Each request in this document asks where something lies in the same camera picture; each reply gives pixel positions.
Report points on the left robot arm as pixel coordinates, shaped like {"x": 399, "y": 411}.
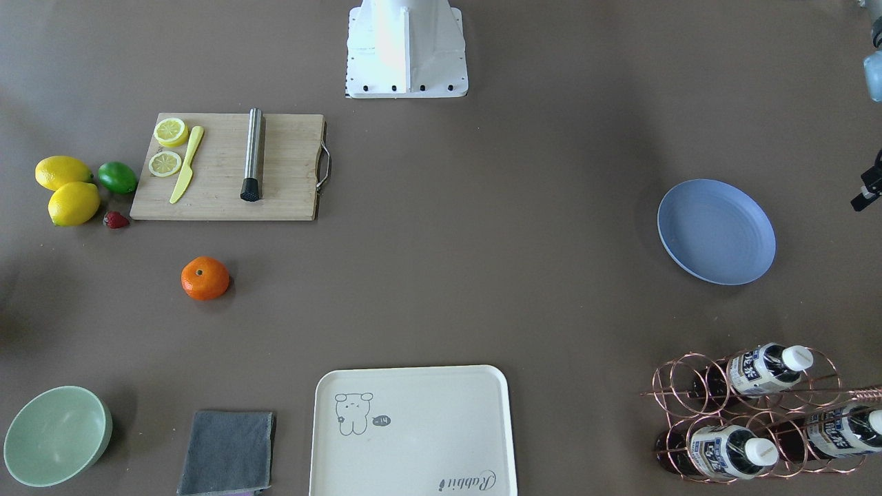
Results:
{"x": 872, "y": 63}

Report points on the drink bottle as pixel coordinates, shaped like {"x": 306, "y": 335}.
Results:
{"x": 716, "y": 453}
{"x": 768, "y": 369}
{"x": 849, "y": 431}

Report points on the yellow lemon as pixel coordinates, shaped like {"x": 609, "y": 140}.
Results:
{"x": 74, "y": 203}
{"x": 55, "y": 171}

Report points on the green bowl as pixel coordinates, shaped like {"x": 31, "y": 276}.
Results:
{"x": 56, "y": 436}

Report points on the blue plate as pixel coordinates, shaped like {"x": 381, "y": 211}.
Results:
{"x": 716, "y": 232}

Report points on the steel muddler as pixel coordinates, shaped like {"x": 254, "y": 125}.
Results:
{"x": 252, "y": 185}

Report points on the red strawberry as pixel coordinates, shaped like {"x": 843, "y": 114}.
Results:
{"x": 115, "y": 220}

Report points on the cream rabbit tray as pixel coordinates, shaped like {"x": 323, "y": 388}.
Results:
{"x": 436, "y": 430}

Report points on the lemon slice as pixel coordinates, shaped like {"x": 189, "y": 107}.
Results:
{"x": 165, "y": 163}
{"x": 171, "y": 132}

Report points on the lemon slice upper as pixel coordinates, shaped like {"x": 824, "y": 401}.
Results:
{"x": 171, "y": 132}

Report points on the copper wire bottle rack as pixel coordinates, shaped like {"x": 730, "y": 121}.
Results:
{"x": 768, "y": 411}

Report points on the drink bottle top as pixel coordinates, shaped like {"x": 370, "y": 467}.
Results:
{"x": 768, "y": 369}

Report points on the green lime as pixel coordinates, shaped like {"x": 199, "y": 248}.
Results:
{"x": 117, "y": 177}

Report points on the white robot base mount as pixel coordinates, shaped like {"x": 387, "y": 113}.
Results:
{"x": 406, "y": 50}

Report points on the yellow plastic knife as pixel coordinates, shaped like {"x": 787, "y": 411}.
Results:
{"x": 186, "y": 172}

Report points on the grey folded cloth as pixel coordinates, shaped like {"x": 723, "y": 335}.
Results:
{"x": 228, "y": 453}

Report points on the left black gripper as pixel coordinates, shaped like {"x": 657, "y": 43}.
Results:
{"x": 869, "y": 186}

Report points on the yellow lemon upper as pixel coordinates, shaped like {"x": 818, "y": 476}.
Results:
{"x": 55, "y": 171}

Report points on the orange mandarin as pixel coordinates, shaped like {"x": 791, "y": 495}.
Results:
{"x": 205, "y": 278}

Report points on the wooden cutting board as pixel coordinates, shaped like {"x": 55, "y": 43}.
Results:
{"x": 289, "y": 172}

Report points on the lemon slice lower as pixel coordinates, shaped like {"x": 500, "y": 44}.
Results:
{"x": 165, "y": 163}

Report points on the yellow lemon lower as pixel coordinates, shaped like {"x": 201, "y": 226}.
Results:
{"x": 74, "y": 203}

